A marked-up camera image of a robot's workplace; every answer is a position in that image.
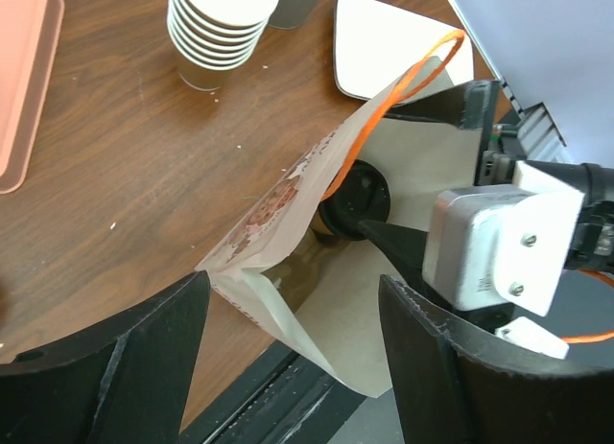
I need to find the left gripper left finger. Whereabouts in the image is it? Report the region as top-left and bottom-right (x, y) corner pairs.
(1, 272), (210, 443)

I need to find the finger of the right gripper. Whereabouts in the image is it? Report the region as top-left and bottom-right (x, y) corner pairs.
(358, 220), (429, 291)
(385, 80), (499, 130)

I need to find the brown paper coffee cup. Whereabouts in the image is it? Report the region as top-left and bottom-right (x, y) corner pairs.
(309, 212), (342, 247)

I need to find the cream bear paper bag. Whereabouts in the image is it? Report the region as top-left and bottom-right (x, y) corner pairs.
(194, 29), (614, 398)

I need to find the white rectangular tray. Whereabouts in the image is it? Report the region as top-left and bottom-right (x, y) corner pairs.
(333, 0), (455, 101)

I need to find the grey straw holder cup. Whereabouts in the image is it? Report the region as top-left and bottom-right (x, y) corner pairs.
(268, 0), (318, 30)

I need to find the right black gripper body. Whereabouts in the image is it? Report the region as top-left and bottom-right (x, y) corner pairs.
(473, 81), (526, 186)

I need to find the stack of paper cups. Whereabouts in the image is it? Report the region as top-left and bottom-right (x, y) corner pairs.
(166, 0), (279, 91)

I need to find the aluminium frame rail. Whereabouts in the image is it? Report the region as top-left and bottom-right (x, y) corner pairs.
(499, 81), (573, 163)

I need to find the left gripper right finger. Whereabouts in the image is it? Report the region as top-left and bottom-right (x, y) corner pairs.
(379, 275), (613, 443)

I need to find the black plastic cup lid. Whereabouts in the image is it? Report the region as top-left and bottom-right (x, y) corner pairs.
(316, 159), (391, 242)

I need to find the salmon pink tray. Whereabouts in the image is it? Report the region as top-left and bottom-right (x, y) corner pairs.
(1, 0), (64, 194)

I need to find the tan cardboard cup carrier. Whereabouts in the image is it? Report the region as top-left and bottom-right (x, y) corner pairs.
(264, 229), (338, 312)

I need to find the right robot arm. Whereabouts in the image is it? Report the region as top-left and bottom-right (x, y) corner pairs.
(358, 81), (613, 310)

